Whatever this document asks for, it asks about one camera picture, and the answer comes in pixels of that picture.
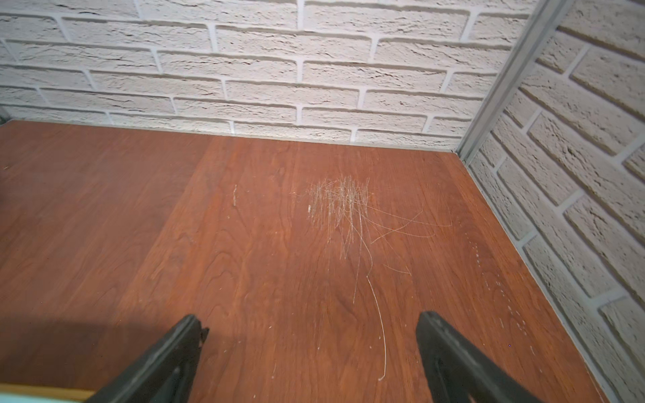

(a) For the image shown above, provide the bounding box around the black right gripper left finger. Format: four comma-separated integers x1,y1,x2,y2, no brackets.
87,315,209,402

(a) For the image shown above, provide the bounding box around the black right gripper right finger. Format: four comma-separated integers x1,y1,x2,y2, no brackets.
416,312,539,402

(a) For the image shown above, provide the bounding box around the teal calculator keys up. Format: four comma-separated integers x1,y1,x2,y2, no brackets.
0,392,74,403

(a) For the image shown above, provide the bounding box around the yellow storage tray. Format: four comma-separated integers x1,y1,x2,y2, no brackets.
1,384,95,403

